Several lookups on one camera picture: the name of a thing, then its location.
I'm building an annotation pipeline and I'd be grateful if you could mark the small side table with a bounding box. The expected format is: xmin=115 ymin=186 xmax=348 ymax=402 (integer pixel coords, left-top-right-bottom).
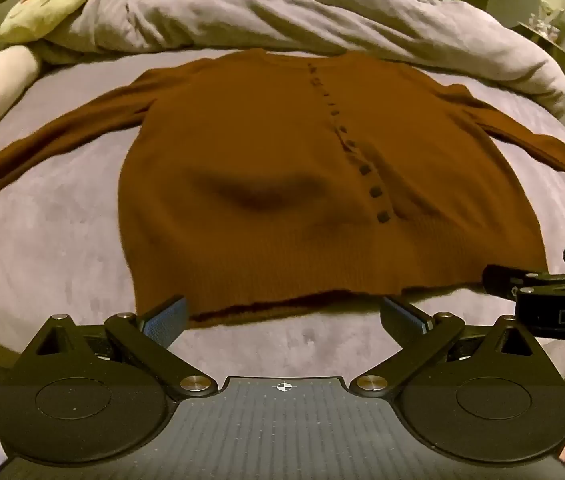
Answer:
xmin=512 ymin=22 xmax=565 ymax=73

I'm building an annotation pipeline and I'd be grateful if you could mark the yellow face plush pillow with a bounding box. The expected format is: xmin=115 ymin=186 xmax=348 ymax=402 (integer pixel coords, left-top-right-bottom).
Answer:
xmin=0 ymin=0 xmax=97 ymax=45

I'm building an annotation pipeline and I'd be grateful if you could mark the brown knit cardigan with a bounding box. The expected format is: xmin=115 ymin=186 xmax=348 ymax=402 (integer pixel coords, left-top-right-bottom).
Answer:
xmin=0 ymin=48 xmax=565 ymax=331

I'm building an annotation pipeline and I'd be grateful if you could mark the lilac fleece duvet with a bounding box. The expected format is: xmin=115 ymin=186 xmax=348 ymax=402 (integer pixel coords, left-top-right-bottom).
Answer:
xmin=37 ymin=0 xmax=565 ymax=117

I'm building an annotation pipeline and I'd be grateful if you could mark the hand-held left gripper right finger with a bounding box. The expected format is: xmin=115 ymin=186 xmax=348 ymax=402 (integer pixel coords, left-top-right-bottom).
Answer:
xmin=349 ymin=296 xmax=556 ymax=400

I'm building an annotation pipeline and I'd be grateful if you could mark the lilac bed sheet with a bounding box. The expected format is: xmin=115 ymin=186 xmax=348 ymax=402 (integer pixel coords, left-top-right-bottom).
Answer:
xmin=0 ymin=44 xmax=565 ymax=386

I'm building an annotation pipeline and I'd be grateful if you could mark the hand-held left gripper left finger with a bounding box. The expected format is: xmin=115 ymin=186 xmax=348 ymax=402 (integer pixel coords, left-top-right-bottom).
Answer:
xmin=32 ymin=295 xmax=217 ymax=400

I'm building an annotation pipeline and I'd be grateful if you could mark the wrapped flower bouquet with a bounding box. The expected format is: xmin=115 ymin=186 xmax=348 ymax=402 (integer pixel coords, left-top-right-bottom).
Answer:
xmin=529 ymin=0 xmax=565 ymax=37

